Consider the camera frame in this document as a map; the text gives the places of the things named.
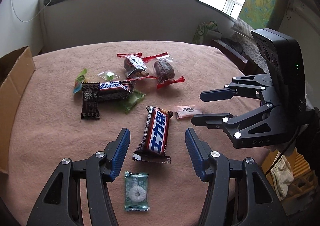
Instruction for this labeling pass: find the pink white candy packet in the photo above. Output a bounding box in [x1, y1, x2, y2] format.
[174, 105, 202, 119]

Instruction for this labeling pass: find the large Snickers bar Chinese text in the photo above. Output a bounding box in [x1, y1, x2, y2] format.
[132, 106, 174, 164]

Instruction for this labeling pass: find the green mint candy packet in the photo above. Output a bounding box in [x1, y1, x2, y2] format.
[124, 171, 150, 212]

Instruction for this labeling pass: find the red clear date packet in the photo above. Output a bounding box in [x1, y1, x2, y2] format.
[117, 52, 157, 81]
[143, 52, 185, 89]

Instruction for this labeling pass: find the Snickers bar English text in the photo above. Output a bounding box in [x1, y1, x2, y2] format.
[98, 81, 134, 102]

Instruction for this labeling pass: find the black small snack packet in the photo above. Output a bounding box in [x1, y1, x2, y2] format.
[81, 82, 100, 120]

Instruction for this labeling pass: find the green orange candy wrapper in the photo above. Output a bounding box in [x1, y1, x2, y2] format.
[73, 68, 87, 94]

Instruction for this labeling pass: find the clear wrapper green candy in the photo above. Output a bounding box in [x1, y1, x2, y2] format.
[97, 71, 120, 82]

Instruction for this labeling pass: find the dark side table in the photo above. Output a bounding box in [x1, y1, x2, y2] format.
[209, 39, 264, 75]

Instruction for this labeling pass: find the white lace cloth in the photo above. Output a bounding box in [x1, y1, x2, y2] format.
[231, 17, 269, 74]

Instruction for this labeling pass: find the yellow wooden crate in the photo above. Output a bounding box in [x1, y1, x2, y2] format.
[262, 150, 318, 201]

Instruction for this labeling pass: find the green printed carton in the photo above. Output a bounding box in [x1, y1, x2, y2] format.
[192, 21, 222, 45]

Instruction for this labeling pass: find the brown cardboard box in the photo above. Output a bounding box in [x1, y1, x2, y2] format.
[0, 46, 35, 174]

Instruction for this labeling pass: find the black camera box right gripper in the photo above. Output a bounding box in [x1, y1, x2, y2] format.
[251, 28, 306, 106]

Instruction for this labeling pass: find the white cable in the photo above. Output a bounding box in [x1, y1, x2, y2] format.
[10, 0, 73, 23]

